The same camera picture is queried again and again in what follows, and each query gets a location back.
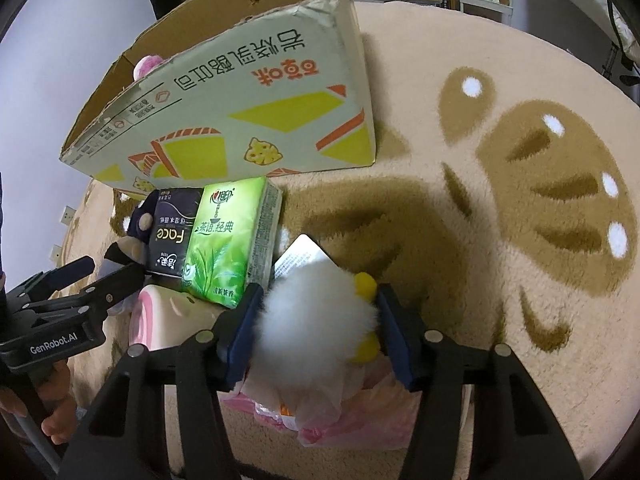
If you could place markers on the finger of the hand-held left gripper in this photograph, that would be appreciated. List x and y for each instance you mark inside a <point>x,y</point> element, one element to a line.
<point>60,276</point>
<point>107,285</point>

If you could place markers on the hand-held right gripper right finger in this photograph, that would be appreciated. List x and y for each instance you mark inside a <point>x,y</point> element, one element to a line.
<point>396,340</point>

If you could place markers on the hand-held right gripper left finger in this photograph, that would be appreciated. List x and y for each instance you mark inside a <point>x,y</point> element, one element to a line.
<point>239,345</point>

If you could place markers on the dark purple plush toy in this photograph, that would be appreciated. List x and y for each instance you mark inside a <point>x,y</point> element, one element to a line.
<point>134,220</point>

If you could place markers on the white fluffy plush toy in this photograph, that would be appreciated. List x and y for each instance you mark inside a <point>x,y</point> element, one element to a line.
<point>310,317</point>

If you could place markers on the printed cardboard box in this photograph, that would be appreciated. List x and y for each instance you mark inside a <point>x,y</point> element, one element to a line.
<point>250,85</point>

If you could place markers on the person's left hand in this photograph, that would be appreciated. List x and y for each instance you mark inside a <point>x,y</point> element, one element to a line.
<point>59,405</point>

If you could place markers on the beige bear face rug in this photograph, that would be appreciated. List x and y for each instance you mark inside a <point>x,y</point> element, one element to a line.
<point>450,310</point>

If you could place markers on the pink pig plush toy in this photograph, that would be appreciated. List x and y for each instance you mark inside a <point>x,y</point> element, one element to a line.
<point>170,315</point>

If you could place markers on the black tissue pack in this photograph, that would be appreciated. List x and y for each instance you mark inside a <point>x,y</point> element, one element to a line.
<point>170,235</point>

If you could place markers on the pink plastic bag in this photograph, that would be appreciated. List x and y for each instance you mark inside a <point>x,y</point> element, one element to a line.
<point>350,417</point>

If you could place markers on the green tissue pack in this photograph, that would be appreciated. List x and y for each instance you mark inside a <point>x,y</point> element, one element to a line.
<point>225,245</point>

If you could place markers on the white flat packet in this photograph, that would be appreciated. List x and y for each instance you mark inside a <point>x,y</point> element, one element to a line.
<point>302,255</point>

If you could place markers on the pink white plush toy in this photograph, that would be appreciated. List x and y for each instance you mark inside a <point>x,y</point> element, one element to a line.
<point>146,67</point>

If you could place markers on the white wall outlet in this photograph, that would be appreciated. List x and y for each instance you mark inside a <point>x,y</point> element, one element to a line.
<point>68,214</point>
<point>55,253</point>

